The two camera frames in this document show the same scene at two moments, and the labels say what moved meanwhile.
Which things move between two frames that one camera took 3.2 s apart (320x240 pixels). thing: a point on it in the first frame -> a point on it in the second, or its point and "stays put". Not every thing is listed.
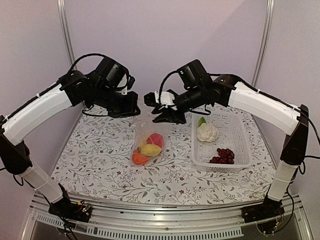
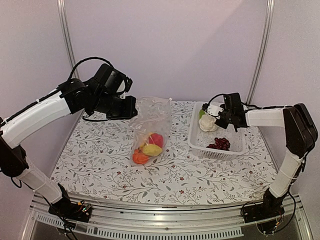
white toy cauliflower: [206, 132] -> [207, 123]
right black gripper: [166, 116] -> [224, 125]
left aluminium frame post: [63, 14] stays put
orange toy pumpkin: [138, 158] stays put
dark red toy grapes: [226, 156] -> [220, 143]
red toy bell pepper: [155, 139] stays put
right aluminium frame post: [266, 34] stays put
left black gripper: [130, 110] stays put
